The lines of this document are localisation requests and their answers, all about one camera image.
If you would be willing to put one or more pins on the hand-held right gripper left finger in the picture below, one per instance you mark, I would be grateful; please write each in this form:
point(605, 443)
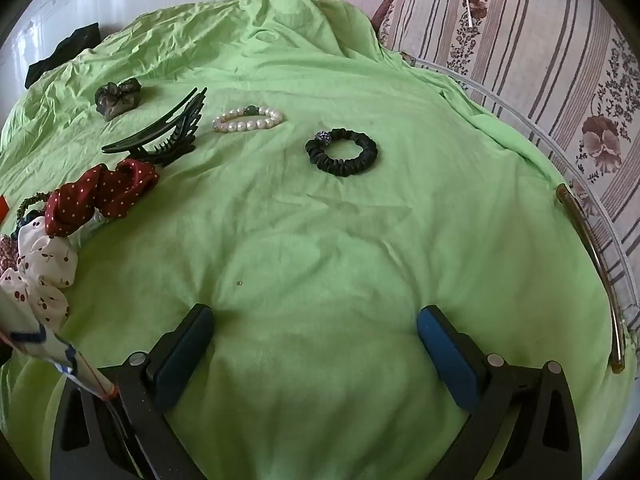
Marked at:
point(182, 355)

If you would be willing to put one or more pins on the pale grey scrunchie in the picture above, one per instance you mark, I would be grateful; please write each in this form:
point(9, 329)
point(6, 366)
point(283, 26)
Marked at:
point(87, 232)

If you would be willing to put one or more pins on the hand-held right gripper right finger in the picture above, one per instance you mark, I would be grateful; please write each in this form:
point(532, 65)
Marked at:
point(445, 355)

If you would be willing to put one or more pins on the black scrunchie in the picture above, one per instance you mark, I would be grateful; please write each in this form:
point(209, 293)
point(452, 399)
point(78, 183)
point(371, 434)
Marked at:
point(365, 152)

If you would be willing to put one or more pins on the black cloth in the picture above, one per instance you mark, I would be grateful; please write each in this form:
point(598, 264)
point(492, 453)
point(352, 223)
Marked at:
point(75, 45)

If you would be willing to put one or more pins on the white stick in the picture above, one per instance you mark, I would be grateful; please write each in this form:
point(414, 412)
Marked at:
point(471, 15)

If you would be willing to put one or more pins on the green blanket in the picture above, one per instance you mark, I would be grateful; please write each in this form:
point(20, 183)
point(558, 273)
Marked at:
point(320, 240)

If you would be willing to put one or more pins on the red patterned scrunchie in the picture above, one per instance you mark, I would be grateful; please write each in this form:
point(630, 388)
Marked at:
point(7, 255)

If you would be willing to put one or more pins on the camouflage scrunchie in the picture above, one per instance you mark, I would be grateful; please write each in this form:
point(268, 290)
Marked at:
point(117, 102)

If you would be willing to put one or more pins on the red polka dot scrunchie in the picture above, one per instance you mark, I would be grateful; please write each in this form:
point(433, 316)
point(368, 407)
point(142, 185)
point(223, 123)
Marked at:
point(75, 205)

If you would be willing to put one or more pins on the black hair claw clip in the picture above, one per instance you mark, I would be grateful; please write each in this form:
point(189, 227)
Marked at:
point(175, 147)

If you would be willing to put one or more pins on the striped floral pillow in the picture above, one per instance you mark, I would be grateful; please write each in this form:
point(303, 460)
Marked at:
point(525, 35)

